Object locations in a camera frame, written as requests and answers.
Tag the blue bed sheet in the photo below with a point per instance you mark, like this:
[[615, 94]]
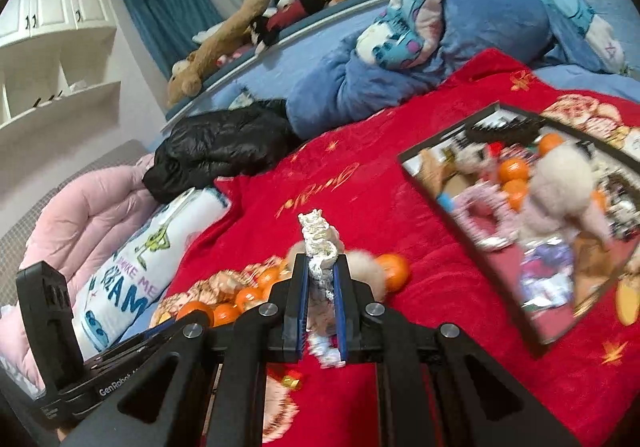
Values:
[[412, 46]]

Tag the black red plush toy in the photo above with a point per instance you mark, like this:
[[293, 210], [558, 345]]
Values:
[[265, 29]]

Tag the beige fluffy pompom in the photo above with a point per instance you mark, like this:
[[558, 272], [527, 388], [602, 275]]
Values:
[[365, 268]]

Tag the black puffer jacket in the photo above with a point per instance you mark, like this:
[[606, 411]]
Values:
[[220, 144]]

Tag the blue fleece blanket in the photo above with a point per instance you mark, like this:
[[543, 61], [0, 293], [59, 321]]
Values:
[[342, 88]]

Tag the brown plush dog toy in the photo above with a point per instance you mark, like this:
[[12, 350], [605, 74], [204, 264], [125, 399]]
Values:
[[203, 62]]

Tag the Stitch cartoon quilt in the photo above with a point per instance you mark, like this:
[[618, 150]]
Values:
[[407, 33]]

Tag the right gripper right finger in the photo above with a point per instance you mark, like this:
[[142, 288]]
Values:
[[351, 297]]

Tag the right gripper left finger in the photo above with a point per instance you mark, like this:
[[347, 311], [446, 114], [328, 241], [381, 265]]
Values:
[[295, 314]]

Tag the white wall shelf cabinet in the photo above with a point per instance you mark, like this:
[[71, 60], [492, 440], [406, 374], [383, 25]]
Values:
[[54, 62]]

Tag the white knitted scrunchie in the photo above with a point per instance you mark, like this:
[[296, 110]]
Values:
[[322, 246]]

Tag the black storage tray box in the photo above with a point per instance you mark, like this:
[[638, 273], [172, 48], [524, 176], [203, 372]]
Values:
[[550, 208]]

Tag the mandarin beside pompom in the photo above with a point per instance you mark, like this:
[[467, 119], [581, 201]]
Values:
[[396, 269]]

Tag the red bear print blanket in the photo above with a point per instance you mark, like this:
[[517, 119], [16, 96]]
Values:
[[588, 379]]

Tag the white printed towel roll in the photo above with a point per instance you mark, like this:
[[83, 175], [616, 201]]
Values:
[[139, 271]]

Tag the pink quilt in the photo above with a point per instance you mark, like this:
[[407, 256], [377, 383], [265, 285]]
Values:
[[83, 224]]

